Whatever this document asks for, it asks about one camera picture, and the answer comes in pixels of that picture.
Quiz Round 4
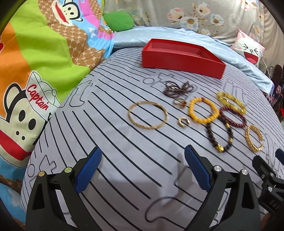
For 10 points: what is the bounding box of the grey striped bed sheet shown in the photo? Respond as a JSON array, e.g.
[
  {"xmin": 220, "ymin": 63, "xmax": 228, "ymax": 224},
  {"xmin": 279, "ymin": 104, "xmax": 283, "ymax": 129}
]
[{"xmin": 22, "ymin": 48, "xmax": 283, "ymax": 230}]

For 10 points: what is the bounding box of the wide gold cuff bangle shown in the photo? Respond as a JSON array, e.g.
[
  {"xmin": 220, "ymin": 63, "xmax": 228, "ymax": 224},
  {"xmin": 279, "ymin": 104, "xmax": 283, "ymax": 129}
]
[{"xmin": 245, "ymin": 125, "xmax": 264, "ymax": 153}]

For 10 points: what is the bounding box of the dark brown gold bead bracelet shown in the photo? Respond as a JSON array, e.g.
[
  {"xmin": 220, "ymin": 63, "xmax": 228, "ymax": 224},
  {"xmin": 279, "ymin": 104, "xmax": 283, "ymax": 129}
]
[{"xmin": 205, "ymin": 115, "xmax": 234, "ymax": 154}]

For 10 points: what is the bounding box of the small gold amber ring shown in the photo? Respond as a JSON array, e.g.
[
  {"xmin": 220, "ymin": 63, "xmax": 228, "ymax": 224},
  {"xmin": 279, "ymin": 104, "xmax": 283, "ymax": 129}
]
[{"xmin": 173, "ymin": 98, "xmax": 187, "ymax": 109}]

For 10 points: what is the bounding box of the dark red bead bracelet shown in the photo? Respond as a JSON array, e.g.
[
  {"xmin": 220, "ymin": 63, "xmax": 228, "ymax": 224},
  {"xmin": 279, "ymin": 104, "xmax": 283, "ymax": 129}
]
[{"xmin": 219, "ymin": 106, "xmax": 247, "ymax": 130}]

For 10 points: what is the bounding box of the thin gold bangle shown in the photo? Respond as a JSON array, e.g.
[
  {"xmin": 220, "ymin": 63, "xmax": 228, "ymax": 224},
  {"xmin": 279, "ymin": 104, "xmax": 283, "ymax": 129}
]
[{"xmin": 127, "ymin": 101, "xmax": 169, "ymax": 130}]

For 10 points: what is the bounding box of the grey floral fabric headboard cover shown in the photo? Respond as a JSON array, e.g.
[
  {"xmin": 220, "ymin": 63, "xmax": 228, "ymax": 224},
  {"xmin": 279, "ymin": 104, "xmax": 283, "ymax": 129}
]
[{"xmin": 103, "ymin": 0, "xmax": 283, "ymax": 72}]

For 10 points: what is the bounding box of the red shallow tray box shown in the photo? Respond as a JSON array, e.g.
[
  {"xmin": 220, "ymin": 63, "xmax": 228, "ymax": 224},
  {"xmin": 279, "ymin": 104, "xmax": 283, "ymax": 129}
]
[{"xmin": 141, "ymin": 39, "xmax": 226, "ymax": 79}]

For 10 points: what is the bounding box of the colourful monkey cartoon quilt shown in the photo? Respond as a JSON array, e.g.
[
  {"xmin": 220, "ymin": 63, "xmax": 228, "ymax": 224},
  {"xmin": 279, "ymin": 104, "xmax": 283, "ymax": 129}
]
[{"xmin": 1, "ymin": 1, "xmax": 114, "ymax": 226}]

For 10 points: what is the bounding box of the yellow citrine chunky bracelet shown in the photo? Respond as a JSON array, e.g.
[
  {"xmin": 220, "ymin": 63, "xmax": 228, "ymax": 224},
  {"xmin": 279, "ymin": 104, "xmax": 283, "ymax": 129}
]
[{"xmin": 217, "ymin": 91, "xmax": 247, "ymax": 115}]

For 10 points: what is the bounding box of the green plush pillow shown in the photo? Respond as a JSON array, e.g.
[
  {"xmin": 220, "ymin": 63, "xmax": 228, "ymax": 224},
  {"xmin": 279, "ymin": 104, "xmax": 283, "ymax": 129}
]
[{"xmin": 103, "ymin": 11, "xmax": 134, "ymax": 32}]

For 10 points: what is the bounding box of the yellow amber bead bracelet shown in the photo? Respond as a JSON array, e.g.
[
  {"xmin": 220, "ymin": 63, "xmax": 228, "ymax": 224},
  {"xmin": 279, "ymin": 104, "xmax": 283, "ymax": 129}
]
[{"xmin": 188, "ymin": 97, "xmax": 221, "ymax": 125}]

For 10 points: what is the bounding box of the dark garnet bead necklace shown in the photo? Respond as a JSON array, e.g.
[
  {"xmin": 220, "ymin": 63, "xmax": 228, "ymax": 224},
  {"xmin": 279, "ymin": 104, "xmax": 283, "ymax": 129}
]
[{"xmin": 163, "ymin": 80, "xmax": 197, "ymax": 100}]

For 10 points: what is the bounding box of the pink cat face cushion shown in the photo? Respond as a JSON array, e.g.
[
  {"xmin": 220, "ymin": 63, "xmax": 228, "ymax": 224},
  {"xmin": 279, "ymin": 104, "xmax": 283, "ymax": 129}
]
[{"xmin": 231, "ymin": 29, "xmax": 265, "ymax": 67}]

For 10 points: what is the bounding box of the light blue blanket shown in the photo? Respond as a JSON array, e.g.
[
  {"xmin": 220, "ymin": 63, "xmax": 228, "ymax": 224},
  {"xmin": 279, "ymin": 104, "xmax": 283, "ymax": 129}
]
[{"xmin": 113, "ymin": 26, "xmax": 274, "ymax": 95}]

